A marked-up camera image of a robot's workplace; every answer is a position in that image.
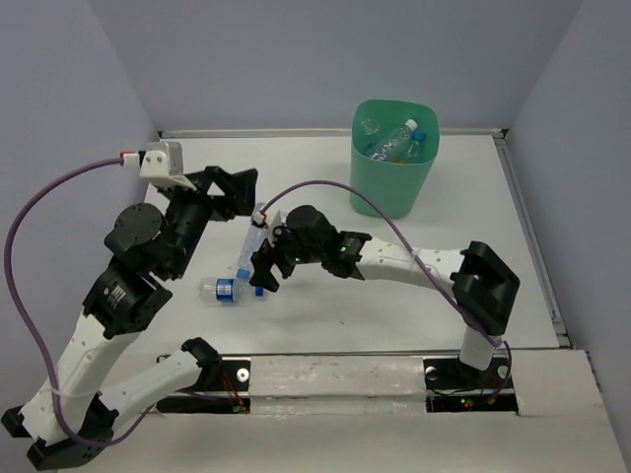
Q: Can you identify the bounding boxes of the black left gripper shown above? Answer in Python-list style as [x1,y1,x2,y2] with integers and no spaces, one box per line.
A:
[166,164,264,276]

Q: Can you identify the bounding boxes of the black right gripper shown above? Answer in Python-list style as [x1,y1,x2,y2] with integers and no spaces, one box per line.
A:
[248,220,324,293]

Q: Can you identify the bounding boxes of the small blue-label bottle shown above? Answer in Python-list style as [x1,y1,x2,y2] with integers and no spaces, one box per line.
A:
[198,277,265,306]

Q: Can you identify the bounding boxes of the white-cap blue-label drink bottle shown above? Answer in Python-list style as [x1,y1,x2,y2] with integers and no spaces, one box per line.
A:
[361,118,381,156]

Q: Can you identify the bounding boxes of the clear bottle white cap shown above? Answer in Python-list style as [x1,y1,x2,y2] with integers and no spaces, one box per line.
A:
[365,119,418,163]

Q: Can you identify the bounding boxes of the blue-cap blue-label water bottle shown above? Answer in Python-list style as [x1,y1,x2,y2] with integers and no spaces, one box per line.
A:
[399,130,427,164]

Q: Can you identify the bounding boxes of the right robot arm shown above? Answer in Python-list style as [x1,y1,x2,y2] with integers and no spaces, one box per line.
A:
[249,205,521,386]

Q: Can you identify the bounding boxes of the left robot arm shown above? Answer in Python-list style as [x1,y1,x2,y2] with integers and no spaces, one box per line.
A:
[1,167,258,471]

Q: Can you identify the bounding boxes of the green plastic bin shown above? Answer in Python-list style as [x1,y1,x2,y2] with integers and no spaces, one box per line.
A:
[350,100,440,219]

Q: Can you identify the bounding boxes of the clear bottle blue cap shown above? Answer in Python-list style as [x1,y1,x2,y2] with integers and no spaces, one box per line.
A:
[236,202,268,281]

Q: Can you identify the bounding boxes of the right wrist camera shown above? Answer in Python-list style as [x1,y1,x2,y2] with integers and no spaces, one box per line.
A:
[250,211,287,248]

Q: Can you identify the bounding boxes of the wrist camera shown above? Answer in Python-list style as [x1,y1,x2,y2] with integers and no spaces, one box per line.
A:
[120,142,195,189]
[250,211,287,248]

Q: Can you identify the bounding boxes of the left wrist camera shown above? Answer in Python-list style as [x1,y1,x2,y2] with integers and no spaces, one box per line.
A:
[120,142,195,189]

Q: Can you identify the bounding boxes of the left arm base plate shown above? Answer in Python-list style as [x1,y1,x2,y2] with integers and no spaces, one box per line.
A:
[155,357,251,415]

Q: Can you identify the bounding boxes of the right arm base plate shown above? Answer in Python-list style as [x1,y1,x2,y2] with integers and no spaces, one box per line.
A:
[423,357,519,414]

